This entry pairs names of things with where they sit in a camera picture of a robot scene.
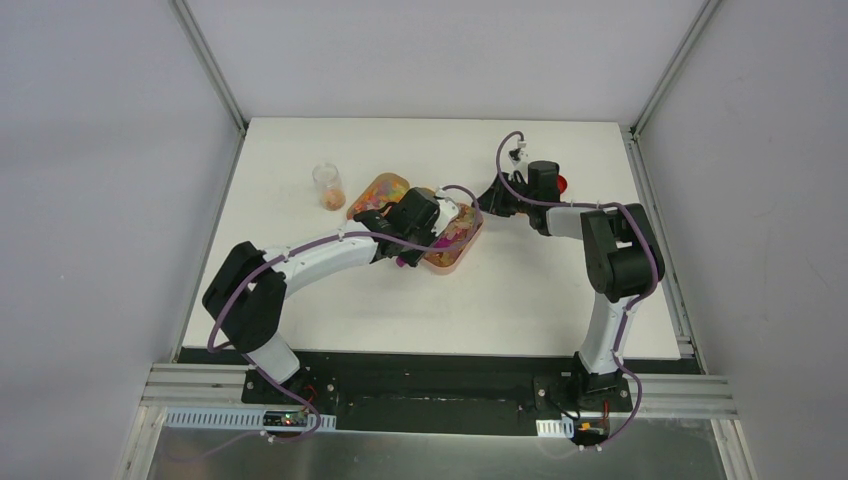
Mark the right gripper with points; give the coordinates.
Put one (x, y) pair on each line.
(492, 200)

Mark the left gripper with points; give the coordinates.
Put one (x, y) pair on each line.
(374, 221)

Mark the clear plastic jar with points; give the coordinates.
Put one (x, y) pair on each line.
(328, 184)

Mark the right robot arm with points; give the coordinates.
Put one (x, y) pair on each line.
(623, 262)

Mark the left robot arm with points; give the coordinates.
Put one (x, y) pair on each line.
(246, 296)

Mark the tray of popsicle candies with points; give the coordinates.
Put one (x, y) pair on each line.
(456, 240)

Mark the tray of gummy candies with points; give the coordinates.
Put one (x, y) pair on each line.
(386, 187)

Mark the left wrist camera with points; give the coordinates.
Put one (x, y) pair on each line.
(448, 210)

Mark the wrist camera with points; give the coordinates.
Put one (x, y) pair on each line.
(518, 156)
(448, 210)

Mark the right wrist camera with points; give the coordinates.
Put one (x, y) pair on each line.
(518, 156)

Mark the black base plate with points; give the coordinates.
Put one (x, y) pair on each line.
(443, 394)

